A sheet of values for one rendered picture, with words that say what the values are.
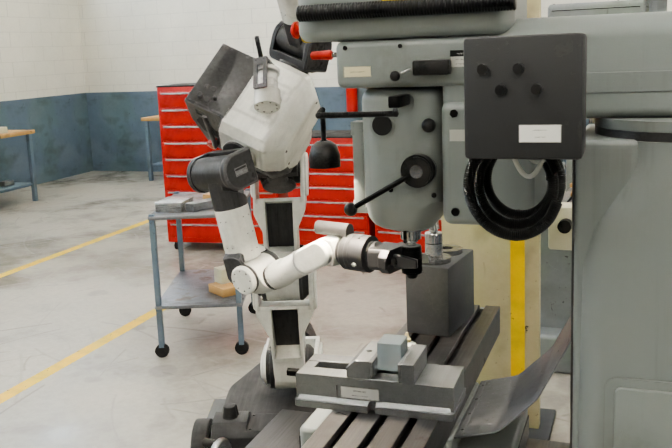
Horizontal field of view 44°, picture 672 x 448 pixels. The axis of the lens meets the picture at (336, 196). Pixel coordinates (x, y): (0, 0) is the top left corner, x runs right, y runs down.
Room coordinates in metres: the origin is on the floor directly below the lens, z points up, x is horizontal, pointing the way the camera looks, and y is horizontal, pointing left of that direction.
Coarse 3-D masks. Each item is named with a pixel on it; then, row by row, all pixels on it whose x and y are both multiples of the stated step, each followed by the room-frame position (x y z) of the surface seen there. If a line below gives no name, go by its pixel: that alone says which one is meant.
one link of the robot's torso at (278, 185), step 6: (294, 168) 2.46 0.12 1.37; (258, 174) 2.46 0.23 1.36; (288, 174) 2.47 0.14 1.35; (294, 174) 2.47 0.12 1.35; (270, 180) 2.50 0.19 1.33; (276, 180) 2.50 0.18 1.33; (282, 180) 2.50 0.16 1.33; (288, 180) 2.52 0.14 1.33; (264, 186) 2.54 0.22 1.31; (270, 186) 2.54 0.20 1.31; (276, 186) 2.54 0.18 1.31; (282, 186) 2.54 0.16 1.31; (288, 186) 2.54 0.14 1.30; (294, 186) 2.55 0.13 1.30; (276, 192) 2.58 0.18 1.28; (282, 192) 2.58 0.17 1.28
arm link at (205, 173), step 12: (216, 156) 2.16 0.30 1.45; (192, 168) 2.17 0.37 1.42; (204, 168) 2.14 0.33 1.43; (216, 168) 2.11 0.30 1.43; (192, 180) 2.17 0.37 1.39; (204, 180) 2.14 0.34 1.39; (216, 180) 2.11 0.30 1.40; (216, 192) 2.12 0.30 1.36; (228, 192) 2.12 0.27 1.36; (216, 204) 2.13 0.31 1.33; (228, 204) 2.12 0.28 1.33; (240, 204) 2.13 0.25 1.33
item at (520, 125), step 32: (480, 64) 1.45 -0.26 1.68; (512, 64) 1.43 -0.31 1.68; (544, 64) 1.41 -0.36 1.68; (576, 64) 1.40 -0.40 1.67; (480, 96) 1.45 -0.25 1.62; (512, 96) 1.43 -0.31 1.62; (544, 96) 1.41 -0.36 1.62; (576, 96) 1.40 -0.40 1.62; (480, 128) 1.45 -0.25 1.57; (512, 128) 1.43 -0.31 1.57; (544, 128) 1.41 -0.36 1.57; (576, 128) 1.40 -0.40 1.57
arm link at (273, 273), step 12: (264, 252) 2.19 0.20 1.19; (252, 264) 2.11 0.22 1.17; (264, 264) 2.13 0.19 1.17; (276, 264) 2.08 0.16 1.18; (288, 264) 2.05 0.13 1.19; (264, 276) 2.10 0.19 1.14; (276, 276) 2.07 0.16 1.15; (288, 276) 2.06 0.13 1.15; (300, 276) 2.05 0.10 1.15; (264, 288) 2.10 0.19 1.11; (276, 288) 2.09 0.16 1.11
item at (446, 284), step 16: (448, 256) 2.17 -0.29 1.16; (464, 256) 2.22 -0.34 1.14; (432, 272) 2.12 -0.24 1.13; (448, 272) 2.10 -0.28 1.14; (464, 272) 2.22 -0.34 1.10; (416, 288) 2.14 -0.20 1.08; (432, 288) 2.12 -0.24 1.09; (448, 288) 2.10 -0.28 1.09; (464, 288) 2.21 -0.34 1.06; (416, 304) 2.14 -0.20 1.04; (432, 304) 2.12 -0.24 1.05; (448, 304) 2.10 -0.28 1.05; (464, 304) 2.21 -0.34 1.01; (416, 320) 2.14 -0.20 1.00; (432, 320) 2.12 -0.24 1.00; (448, 320) 2.10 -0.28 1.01; (464, 320) 2.21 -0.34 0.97; (448, 336) 2.10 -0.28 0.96
